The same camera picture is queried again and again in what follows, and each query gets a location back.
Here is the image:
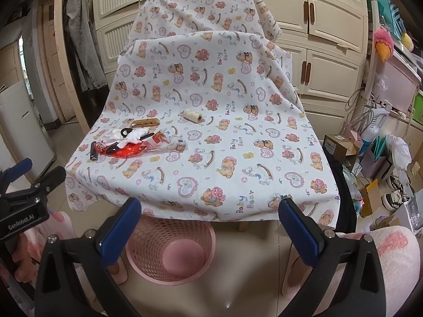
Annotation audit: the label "white tissue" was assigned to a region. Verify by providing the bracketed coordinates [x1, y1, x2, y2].
[101, 127, 151, 145]

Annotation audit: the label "red plastic wrapper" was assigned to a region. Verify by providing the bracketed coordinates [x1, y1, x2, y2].
[96, 141, 147, 158]

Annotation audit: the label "person's left hand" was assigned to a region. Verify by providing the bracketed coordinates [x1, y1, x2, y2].
[12, 233, 35, 283]

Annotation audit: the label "small black cylinder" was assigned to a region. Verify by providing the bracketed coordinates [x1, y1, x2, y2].
[90, 141, 98, 162]

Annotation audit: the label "white appliance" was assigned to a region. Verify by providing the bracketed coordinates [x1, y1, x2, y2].
[1, 81, 55, 180]

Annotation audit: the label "pink slipper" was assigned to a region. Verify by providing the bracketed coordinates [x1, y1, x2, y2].
[107, 257, 128, 285]

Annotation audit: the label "pink patterned trouser leg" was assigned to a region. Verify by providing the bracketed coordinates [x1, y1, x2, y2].
[307, 225, 421, 317]

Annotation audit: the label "black plastic spoon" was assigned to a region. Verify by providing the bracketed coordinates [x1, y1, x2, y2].
[105, 142, 126, 156]

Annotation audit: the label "black binder clip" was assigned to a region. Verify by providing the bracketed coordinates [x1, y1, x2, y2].
[121, 127, 133, 138]

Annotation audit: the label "black white sneaker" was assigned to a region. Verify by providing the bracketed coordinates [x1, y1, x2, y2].
[381, 175, 411, 212]

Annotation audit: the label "pink mesh waste basket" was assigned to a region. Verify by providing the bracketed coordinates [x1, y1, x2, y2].
[126, 215, 216, 286]

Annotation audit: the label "hanging grey jeans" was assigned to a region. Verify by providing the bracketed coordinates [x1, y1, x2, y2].
[65, 0, 107, 92]

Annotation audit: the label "clear plastic wrapper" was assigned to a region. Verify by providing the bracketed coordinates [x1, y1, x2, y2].
[145, 132, 186, 153]

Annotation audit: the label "white plastic bag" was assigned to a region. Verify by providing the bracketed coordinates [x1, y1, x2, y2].
[386, 134, 412, 183]

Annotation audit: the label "cream thread spool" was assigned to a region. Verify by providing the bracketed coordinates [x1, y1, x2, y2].
[182, 110, 203, 124]

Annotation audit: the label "cardboard box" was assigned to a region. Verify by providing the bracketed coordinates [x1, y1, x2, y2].
[323, 134, 358, 163]

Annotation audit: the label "baby bear patterned cloth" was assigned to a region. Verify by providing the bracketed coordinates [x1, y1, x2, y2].
[65, 0, 341, 229]

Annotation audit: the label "pink plush toy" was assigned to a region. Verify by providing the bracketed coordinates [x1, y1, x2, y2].
[374, 26, 394, 63]

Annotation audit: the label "cream wardrobe cabinet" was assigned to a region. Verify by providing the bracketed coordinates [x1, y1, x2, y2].
[93, 0, 369, 138]

